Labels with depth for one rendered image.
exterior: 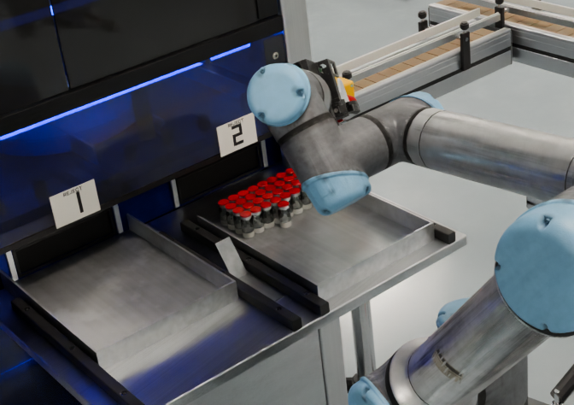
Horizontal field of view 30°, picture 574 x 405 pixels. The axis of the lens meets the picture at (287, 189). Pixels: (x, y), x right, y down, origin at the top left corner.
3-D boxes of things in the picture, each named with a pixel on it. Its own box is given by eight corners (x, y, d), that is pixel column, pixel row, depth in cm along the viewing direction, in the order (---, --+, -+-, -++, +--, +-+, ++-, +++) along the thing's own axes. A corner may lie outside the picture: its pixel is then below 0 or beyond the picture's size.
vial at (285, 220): (277, 225, 194) (274, 203, 192) (286, 220, 195) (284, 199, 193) (284, 230, 192) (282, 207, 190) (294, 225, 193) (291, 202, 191)
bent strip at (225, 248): (219, 272, 182) (214, 243, 179) (233, 265, 184) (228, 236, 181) (270, 304, 172) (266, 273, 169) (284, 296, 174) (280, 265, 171)
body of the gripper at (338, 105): (337, 61, 153) (319, 53, 141) (355, 119, 152) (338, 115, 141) (288, 78, 155) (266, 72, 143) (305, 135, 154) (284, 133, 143)
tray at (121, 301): (3, 287, 186) (-2, 270, 184) (131, 229, 199) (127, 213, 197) (100, 371, 161) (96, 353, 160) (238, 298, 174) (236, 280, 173)
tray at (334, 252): (199, 232, 195) (196, 215, 194) (308, 180, 208) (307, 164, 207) (319, 303, 171) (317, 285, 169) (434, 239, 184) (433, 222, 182)
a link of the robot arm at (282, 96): (264, 143, 127) (230, 81, 128) (287, 143, 138) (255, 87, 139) (320, 109, 126) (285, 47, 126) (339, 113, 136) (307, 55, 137)
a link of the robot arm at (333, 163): (406, 173, 131) (362, 95, 132) (338, 207, 126) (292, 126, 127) (375, 193, 138) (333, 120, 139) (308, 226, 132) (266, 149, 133)
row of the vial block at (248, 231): (240, 236, 192) (237, 214, 190) (316, 198, 201) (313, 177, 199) (247, 240, 190) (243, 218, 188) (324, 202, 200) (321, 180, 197)
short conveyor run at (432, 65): (296, 167, 222) (289, 98, 215) (252, 147, 234) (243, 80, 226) (517, 65, 257) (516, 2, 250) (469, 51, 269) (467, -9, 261)
